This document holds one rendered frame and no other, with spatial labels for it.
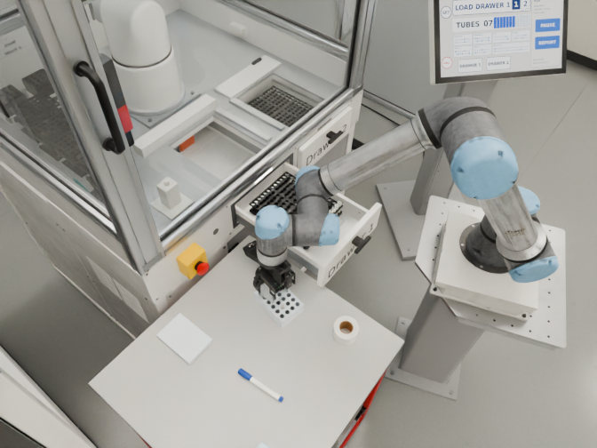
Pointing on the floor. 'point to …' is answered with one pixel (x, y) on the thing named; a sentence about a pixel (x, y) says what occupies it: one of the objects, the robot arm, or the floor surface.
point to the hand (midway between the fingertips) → (268, 290)
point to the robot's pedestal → (432, 348)
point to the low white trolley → (368, 380)
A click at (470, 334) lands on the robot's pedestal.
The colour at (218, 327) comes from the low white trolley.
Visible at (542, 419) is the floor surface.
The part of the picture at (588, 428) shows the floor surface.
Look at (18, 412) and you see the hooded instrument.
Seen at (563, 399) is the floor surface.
